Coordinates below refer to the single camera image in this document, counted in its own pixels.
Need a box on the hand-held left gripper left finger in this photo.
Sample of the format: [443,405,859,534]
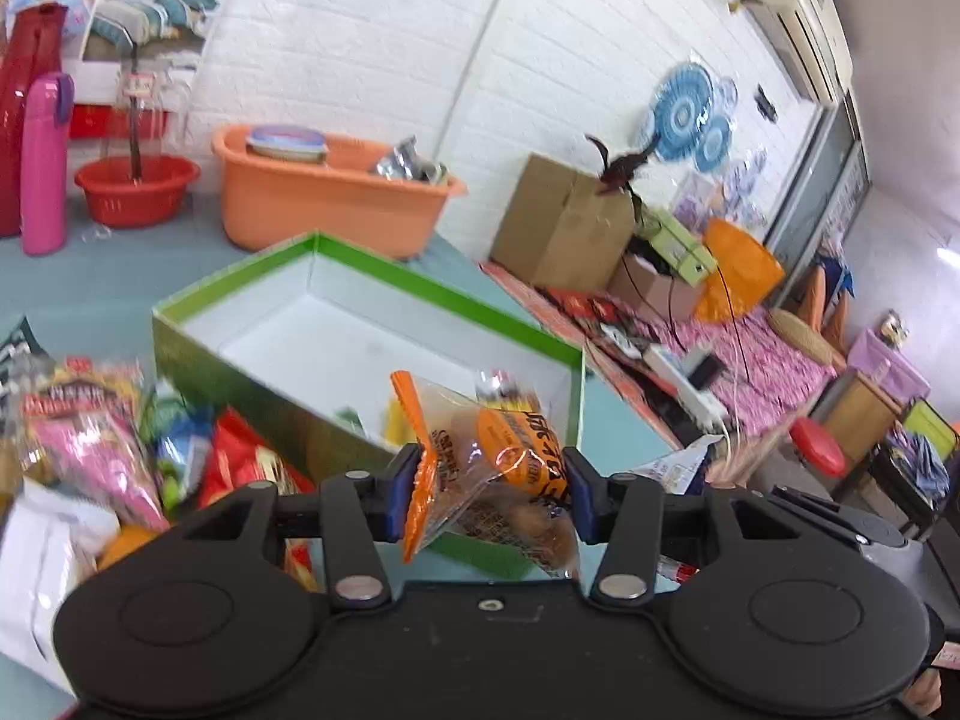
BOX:
[182,445,422,612]

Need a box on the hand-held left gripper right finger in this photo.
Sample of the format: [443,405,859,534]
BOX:
[561,447,800,608]

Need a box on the clear orange snack packet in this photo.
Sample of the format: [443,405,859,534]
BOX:
[390,369,582,578]

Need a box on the green cardboard box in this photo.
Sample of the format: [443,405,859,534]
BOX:
[151,231,586,580]

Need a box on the pink snack packet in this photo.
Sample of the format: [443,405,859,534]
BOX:
[30,412,170,533]

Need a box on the red round stool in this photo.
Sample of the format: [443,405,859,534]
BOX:
[789,418,852,477]

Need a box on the white paper receipt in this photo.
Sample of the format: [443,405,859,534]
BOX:
[630,435,725,492]

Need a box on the wooden cabinet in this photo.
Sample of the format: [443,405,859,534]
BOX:
[814,371,905,458]

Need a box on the pink patterned cloth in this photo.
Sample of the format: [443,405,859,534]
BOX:
[480,259,837,440]

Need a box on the white power strip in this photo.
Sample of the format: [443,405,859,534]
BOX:
[645,345,732,428]

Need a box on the purple storage box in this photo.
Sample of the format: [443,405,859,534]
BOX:
[847,328,931,402]

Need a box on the woven straw cushion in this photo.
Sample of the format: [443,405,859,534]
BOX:
[765,307,833,365]

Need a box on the small brown cardboard box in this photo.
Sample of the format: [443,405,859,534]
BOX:
[607,251,706,323]

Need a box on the blue green snack packet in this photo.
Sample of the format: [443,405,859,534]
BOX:
[139,382,215,511]

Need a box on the orange plastic bag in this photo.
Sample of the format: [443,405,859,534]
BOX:
[694,217,787,323]

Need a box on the large brown cardboard box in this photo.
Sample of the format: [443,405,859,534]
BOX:
[491,152,638,293]

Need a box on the small green box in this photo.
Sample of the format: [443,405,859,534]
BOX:
[649,208,717,286]

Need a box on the orange plastic basin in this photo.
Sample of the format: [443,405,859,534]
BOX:
[212,124,467,260]

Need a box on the silver foil packet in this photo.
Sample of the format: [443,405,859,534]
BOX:
[375,136,449,185]

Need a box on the dark feathery plant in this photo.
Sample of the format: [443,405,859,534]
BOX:
[585,133,661,200]

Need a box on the yellow snack packet red label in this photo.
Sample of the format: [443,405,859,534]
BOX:
[19,360,143,428]

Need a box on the teal tablecloth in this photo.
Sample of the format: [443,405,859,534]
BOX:
[0,187,676,720]

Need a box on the blue rimmed round lid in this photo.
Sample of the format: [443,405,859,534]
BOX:
[246,126,329,164]

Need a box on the white plastic bag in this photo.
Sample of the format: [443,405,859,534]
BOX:
[0,480,121,691]

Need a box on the red plastic basin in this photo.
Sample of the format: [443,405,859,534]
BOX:
[73,155,202,230]

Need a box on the pink thermos bottle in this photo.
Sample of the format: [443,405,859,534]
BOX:
[20,73,76,256]

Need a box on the clear glass jar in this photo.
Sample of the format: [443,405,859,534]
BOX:
[105,64,188,166]

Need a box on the white air conditioner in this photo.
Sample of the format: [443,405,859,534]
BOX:
[746,0,856,106]

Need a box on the red thermos jug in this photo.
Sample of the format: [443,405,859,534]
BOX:
[0,4,70,239]

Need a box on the blue paper wall decoration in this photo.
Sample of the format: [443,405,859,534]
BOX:
[645,61,740,173]

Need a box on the red paper wall sign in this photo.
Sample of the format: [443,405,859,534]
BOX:
[69,103,170,140]

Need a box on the bedding wall poster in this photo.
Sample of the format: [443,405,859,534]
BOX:
[79,0,248,65]

